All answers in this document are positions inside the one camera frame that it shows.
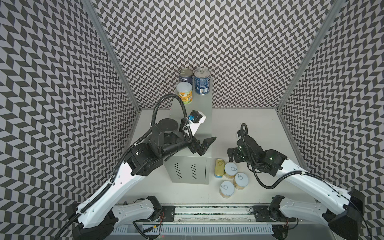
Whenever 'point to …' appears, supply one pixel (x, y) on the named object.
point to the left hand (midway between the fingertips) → (205, 131)
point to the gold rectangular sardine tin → (219, 168)
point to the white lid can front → (226, 189)
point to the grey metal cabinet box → (189, 167)
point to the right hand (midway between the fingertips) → (236, 154)
